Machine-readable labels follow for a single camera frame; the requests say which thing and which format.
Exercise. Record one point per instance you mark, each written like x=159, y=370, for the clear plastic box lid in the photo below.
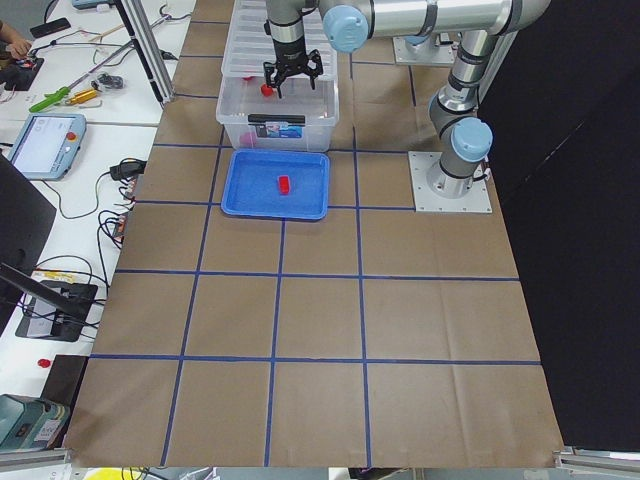
x=250, y=44

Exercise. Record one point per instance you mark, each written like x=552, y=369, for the black power adapter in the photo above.
x=127, y=168

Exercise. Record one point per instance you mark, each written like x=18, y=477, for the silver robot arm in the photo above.
x=347, y=25

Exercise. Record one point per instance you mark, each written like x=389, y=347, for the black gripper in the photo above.
x=290, y=52

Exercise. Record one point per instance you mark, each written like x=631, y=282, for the black box latch handle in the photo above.
x=276, y=118

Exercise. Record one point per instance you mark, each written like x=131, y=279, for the teach pendant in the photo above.
x=47, y=145

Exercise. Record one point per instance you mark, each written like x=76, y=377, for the aluminium frame post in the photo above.
x=137, y=24

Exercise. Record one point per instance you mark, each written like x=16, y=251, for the blue plastic tray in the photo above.
x=251, y=187

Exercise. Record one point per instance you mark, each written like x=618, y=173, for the green handled reacher grabber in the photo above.
x=92, y=82

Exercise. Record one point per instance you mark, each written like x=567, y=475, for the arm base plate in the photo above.
x=436, y=192
x=438, y=50

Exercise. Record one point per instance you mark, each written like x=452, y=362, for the black phone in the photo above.
x=50, y=27

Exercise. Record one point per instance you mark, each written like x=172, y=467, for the clear plastic storage box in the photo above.
x=239, y=97

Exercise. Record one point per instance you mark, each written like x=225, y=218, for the black monitor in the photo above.
x=26, y=222

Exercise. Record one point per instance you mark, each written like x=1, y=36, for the person hand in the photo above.
x=19, y=49

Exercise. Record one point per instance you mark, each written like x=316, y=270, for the red block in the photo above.
x=284, y=184
x=266, y=91

